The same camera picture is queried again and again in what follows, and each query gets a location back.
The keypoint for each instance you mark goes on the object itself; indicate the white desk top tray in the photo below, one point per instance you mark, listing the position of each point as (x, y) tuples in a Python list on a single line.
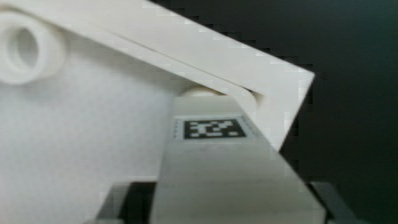
[(87, 87)]

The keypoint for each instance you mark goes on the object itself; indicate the white U-shaped frame fence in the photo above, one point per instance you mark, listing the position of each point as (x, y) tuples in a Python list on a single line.
[(158, 36)]

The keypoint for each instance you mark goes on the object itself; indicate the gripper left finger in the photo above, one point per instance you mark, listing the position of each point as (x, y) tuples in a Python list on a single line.
[(126, 205)]

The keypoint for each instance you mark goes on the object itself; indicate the white leg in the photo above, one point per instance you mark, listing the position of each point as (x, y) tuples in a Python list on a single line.
[(226, 183)]

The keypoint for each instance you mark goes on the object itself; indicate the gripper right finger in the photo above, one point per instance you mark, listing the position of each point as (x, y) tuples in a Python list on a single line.
[(341, 215)]

